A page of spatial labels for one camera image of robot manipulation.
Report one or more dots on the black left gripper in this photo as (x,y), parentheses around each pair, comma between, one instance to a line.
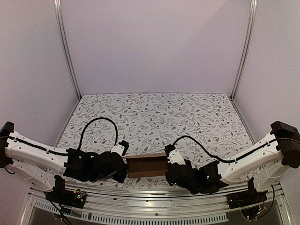
(120,178)

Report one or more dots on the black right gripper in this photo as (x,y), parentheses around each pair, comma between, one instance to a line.
(170,175)

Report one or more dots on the brown cardboard box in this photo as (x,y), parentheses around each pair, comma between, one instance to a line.
(147,165)

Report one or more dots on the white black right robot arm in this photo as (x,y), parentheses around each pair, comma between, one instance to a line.
(278,151)

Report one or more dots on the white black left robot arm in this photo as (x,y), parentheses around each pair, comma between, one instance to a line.
(45,166)

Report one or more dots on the floral patterned table mat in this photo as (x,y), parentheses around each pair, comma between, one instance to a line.
(198,124)

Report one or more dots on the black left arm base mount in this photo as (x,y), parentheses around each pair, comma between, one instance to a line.
(62,196)

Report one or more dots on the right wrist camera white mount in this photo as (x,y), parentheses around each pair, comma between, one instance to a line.
(173,155)

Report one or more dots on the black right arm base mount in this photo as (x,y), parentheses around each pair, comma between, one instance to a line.
(247,197)

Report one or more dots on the aluminium front rail frame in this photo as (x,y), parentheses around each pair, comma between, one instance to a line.
(172,206)

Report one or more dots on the left aluminium corner post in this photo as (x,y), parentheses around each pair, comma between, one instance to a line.
(65,47)

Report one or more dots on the aluminium corner post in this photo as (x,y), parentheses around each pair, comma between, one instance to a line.
(245,49)
(65,47)

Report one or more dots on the right aluminium corner post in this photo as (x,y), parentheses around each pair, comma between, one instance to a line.
(245,49)

